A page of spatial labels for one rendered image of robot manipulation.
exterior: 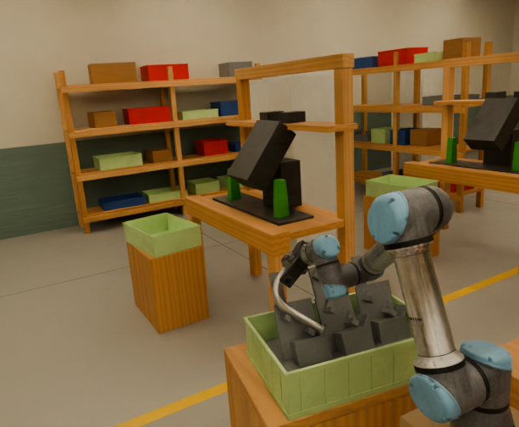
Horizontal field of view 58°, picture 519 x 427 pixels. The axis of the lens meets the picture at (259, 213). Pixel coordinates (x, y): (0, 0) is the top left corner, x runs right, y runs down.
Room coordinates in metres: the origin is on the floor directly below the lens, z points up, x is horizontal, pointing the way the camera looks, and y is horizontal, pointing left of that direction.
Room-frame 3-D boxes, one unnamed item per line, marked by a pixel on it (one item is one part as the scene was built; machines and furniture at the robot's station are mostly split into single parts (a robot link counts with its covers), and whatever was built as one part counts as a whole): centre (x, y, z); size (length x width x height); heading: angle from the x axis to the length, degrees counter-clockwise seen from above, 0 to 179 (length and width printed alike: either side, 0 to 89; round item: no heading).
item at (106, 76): (7.25, 1.24, 1.14); 3.01 x 0.54 x 2.28; 119
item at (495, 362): (1.01, -0.53, 1.10); 0.13 x 0.12 x 0.14; 118
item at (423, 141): (7.30, -2.32, 1.13); 2.48 x 0.54 x 2.27; 29
